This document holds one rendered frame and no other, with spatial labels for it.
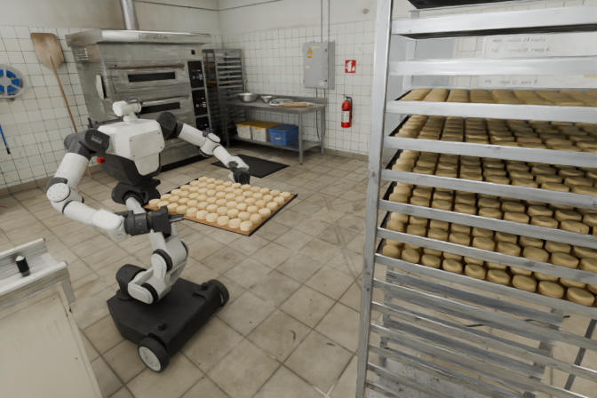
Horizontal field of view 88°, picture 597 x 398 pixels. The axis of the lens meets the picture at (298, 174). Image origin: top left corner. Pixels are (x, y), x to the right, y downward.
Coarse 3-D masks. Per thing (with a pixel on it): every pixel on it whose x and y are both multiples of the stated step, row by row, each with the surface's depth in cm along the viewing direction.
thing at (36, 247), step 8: (40, 240) 137; (16, 248) 131; (24, 248) 132; (32, 248) 134; (40, 248) 137; (0, 256) 126; (8, 256) 128; (16, 256) 130; (24, 256) 133; (32, 256) 135; (0, 264) 127; (8, 264) 129
